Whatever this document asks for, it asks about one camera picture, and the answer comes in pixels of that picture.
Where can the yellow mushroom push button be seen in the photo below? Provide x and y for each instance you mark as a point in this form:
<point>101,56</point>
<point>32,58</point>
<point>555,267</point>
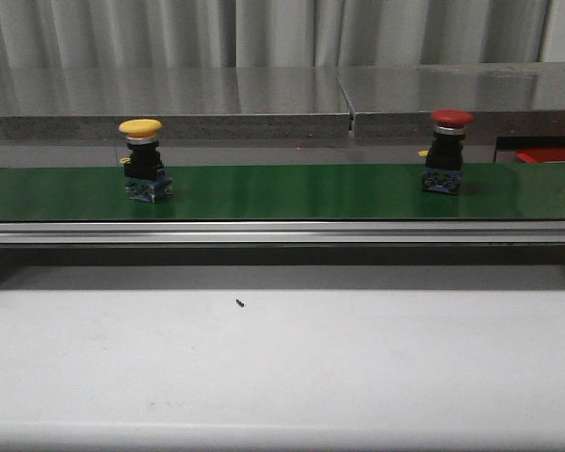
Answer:
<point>146,179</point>

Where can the red mushroom push button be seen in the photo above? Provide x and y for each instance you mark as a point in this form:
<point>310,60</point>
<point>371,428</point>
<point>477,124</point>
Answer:
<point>443,166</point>

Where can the grey stone slab left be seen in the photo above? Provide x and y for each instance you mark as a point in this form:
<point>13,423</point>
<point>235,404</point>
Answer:
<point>192,103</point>

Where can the grey stone slab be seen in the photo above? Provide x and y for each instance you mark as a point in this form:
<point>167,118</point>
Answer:
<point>507,99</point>
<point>192,103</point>

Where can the green conveyor belt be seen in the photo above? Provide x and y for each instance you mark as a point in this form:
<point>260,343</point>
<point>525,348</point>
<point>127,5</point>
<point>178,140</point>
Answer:
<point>286,192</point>

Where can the red plastic tray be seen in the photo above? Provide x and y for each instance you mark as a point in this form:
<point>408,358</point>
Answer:
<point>541,155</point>

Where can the grey stone slab right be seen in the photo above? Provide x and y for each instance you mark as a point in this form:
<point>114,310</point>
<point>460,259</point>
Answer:
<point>507,99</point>

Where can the grey curtain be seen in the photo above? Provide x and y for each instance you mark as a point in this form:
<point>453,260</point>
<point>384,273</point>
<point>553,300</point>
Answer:
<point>178,34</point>

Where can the aluminium conveyor frame rail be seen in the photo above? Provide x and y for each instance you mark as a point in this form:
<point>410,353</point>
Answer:
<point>257,233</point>

